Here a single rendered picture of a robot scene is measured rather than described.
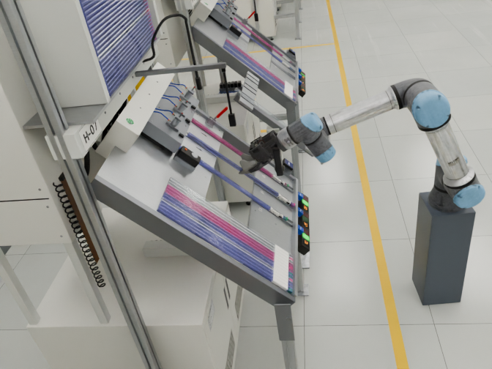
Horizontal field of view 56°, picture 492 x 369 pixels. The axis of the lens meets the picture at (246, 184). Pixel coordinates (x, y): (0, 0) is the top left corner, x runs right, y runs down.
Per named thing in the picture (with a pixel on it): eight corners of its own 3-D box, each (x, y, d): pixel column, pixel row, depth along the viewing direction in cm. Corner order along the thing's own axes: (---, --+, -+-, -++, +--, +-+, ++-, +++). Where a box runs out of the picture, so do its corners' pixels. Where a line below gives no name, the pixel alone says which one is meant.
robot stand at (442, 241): (447, 275, 240) (460, 187, 210) (460, 302, 225) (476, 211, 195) (411, 278, 241) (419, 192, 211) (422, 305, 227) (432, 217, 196)
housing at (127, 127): (156, 100, 186) (175, 74, 179) (117, 165, 146) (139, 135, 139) (139, 88, 184) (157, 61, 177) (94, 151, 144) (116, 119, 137)
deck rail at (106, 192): (282, 307, 151) (295, 297, 148) (282, 312, 149) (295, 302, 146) (86, 188, 131) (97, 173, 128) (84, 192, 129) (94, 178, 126)
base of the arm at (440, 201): (457, 189, 209) (460, 171, 203) (471, 210, 196) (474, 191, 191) (423, 193, 210) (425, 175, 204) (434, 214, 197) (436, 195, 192)
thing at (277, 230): (288, 184, 203) (293, 179, 202) (285, 301, 149) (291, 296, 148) (254, 159, 198) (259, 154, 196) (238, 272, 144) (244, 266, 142)
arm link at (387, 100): (421, 64, 173) (298, 116, 183) (431, 75, 164) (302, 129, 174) (427, 91, 179) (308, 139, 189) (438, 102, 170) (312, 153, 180)
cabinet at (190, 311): (247, 294, 248) (228, 200, 214) (231, 424, 191) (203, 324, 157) (130, 297, 258) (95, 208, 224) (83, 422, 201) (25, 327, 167)
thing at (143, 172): (217, 139, 194) (224, 131, 191) (185, 247, 140) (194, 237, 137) (149, 92, 185) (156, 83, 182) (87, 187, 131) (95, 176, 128)
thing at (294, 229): (287, 189, 205) (298, 179, 201) (282, 307, 151) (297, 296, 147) (285, 187, 205) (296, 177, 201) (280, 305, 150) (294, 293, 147)
